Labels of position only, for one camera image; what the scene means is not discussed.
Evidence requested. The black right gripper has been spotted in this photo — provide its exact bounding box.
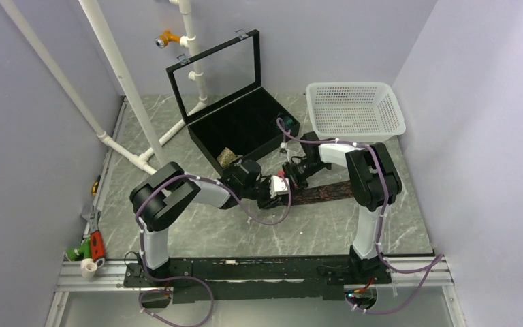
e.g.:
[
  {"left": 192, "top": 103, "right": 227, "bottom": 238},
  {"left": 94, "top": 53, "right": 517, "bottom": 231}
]
[{"left": 281, "top": 158, "right": 328, "bottom": 201}]

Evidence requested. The navy orange paisley tie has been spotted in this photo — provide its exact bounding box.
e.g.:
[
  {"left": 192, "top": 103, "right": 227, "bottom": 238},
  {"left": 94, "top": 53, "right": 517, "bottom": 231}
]
[{"left": 261, "top": 180, "right": 355, "bottom": 209}]

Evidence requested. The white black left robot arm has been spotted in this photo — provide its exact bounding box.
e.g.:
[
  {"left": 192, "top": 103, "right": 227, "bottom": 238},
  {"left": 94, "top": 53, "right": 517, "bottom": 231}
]
[{"left": 129, "top": 159, "right": 287, "bottom": 286}]

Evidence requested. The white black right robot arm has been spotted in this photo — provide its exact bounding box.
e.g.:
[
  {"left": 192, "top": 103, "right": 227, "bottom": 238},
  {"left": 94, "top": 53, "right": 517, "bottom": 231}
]
[{"left": 284, "top": 131, "right": 402, "bottom": 283}]

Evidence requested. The rolled gold tie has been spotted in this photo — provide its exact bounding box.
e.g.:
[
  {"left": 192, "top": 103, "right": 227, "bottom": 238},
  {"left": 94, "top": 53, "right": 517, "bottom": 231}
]
[{"left": 217, "top": 147, "right": 242, "bottom": 168}]

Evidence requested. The rolled teal tie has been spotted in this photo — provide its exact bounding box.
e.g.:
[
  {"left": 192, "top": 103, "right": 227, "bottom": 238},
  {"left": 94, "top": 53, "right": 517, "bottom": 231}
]
[{"left": 276, "top": 114, "right": 295, "bottom": 131}]

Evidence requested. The black tie storage box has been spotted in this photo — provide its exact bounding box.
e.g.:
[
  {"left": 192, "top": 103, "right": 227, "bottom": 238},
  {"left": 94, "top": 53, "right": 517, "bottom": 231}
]
[{"left": 165, "top": 29, "right": 300, "bottom": 174}]

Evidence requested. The white plastic mesh basket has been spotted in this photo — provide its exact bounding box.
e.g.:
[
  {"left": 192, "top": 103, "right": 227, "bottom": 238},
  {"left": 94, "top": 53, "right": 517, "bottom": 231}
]
[{"left": 306, "top": 82, "right": 406, "bottom": 143}]

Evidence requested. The orange webcam on pipe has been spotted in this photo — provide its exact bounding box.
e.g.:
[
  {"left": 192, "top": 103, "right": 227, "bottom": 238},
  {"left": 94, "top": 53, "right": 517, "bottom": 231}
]
[{"left": 155, "top": 29, "right": 181, "bottom": 48}]

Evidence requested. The green white pipe fitting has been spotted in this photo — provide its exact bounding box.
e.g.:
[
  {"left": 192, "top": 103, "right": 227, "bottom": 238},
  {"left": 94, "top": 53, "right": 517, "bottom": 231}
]
[{"left": 64, "top": 238, "right": 98, "bottom": 281}]

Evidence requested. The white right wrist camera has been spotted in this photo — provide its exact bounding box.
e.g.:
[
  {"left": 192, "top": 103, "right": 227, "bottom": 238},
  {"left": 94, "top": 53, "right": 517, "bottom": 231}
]
[{"left": 279, "top": 142, "right": 290, "bottom": 160}]

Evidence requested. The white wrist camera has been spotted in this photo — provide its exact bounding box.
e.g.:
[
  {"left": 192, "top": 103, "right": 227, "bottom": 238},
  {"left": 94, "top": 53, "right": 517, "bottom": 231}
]
[
  {"left": 279, "top": 142, "right": 290, "bottom": 160},
  {"left": 269, "top": 175, "right": 290, "bottom": 198}
]

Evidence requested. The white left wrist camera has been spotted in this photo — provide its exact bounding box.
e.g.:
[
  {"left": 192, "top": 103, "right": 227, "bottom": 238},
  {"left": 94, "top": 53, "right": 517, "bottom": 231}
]
[{"left": 269, "top": 175, "right": 290, "bottom": 198}]

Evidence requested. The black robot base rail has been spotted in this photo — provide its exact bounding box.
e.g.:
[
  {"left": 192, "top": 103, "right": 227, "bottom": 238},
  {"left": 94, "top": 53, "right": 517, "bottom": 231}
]
[{"left": 123, "top": 255, "right": 392, "bottom": 304}]

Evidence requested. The white pvc pipe frame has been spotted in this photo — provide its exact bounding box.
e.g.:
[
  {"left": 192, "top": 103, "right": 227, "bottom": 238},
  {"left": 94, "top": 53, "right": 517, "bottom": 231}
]
[{"left": 0, "top": 1, "right": 186, "bottom": 174}]

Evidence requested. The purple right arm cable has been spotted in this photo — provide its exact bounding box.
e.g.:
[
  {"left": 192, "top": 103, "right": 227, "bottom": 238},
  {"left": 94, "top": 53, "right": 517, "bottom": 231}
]
[{"left": 276, "top": 117, "right": 445, "bottom": 316}]

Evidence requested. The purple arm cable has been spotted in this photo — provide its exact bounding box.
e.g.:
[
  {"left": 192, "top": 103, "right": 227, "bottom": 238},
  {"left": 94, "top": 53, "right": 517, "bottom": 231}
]
[
  {"left": 276, "top": 117, "right": 445, "bottom": 316},
  {"left": 135, "top": 173, "right": 293, "bottom": 327}
]

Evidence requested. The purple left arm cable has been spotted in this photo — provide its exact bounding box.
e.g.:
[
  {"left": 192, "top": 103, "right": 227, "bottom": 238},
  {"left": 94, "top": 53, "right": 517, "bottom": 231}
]
[{"left": 135, "top": 173, "right": 293, "bottom": 327}]

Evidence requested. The red handled clamp tool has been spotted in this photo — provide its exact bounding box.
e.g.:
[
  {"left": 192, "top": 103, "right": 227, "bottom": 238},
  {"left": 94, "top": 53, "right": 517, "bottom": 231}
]
[{"left": 88, "top": 208, "right": 106, "bottom": 267}]

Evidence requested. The aluminium table frame rail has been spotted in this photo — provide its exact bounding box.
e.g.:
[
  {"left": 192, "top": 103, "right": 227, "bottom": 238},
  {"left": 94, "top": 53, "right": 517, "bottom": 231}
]
[{"left": 44, "top": 97, "right": 470, "bottom": 327}]

